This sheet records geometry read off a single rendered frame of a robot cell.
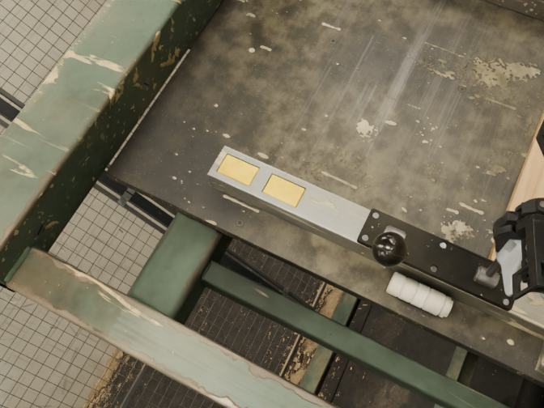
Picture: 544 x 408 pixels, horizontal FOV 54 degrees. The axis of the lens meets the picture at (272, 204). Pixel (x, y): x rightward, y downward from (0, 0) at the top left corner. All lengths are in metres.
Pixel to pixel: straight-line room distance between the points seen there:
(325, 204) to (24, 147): 0.39
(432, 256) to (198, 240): 0.32
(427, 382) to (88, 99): 0.58
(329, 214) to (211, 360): 0.24
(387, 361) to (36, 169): 0.52
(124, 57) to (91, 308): 0.34
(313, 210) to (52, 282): 0.34
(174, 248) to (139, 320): 0.15
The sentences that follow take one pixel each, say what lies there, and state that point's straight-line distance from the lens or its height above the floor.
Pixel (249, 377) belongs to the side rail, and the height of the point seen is 1.51.
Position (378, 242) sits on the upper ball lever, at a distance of 0.58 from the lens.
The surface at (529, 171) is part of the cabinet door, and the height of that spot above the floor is 1.33.
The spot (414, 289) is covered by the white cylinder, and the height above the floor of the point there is 1.39.
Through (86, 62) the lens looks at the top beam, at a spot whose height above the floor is 1.84.
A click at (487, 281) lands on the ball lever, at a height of 1.36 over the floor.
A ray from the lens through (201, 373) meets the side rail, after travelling 0.66.
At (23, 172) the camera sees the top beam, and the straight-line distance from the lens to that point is 0.75.
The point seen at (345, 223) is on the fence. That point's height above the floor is 1.49.
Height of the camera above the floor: 1.87
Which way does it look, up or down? 25 degrees down
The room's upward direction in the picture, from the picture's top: 52 degrees counter-clockwise
